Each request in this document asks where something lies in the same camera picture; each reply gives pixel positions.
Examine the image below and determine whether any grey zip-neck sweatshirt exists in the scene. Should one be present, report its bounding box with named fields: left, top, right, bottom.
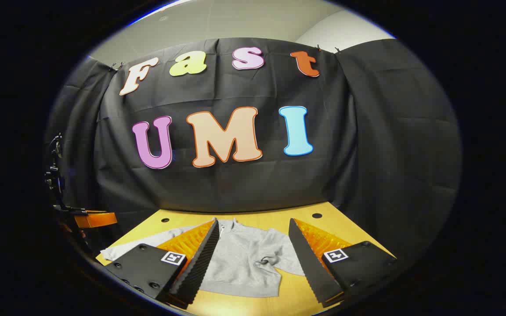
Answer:
left=100, top=218, right=306, bottom=298

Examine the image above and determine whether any black backdrop cloth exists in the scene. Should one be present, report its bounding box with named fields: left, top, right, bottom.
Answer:
left=44, top=37, right=462, bottom=264

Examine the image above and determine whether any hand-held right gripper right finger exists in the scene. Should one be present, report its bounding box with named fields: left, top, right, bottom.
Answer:
left=288, top=218, right=398, bottom=308

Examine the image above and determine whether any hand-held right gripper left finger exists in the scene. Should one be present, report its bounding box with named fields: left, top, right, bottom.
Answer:
left=104, top=218, right=220, bottom=310

